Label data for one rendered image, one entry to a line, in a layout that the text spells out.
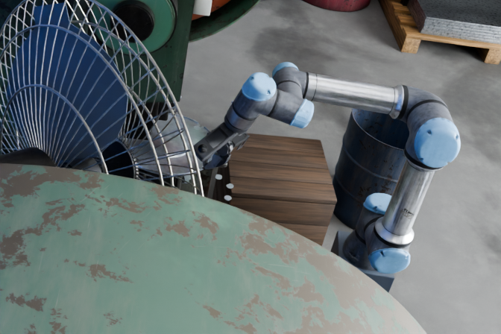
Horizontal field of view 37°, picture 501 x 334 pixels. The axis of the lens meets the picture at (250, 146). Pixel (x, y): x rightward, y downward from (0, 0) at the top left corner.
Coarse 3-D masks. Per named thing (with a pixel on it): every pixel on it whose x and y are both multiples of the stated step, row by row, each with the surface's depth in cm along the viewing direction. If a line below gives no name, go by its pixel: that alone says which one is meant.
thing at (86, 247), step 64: (0, 192) 48; (64, 192) 49; (128, 192) 51; (0, 256) 44; (64, 256) 45; (128, 256) 46; (192, 256) 48; (256, 256) 51; (320, 256) 55; (0, 320) 40; (64, 320) 41; (128, 320) 42; (192, 320) 44; (256, 320) 46; (320, 320) 50; (384, 320) 56
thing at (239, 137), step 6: (228, 126) 192; (234, 132) 196; (240, 132) 193; (234, 138) 198; (240, 138) 199; (246, 138) 200; (228, 144) 196; (234, 144) 197; (240, 144) 201; (222, 150) 198; (228, 150) 197
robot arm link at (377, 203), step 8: (368, 200) 227; (376, 200) 227; (384, 200) 228; (368, 208) 226; (376, 208) 224; (384, 208) 224; (360, 216) 232; (368, 216) 226; (376, 216) 224; (360, 224) 231; (368, 224) 224; (360, 232) 232
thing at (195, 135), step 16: (160, 128) 219; (176, 128) 220; (192, 128) 222; (128, 144) 210; (160, 144) 212; (176, 144) 213; (192, 144) 216; (144, 160) 206; (160, 160) 207; (176, 160) 208; (192, 160) 210; (208, 160) 211
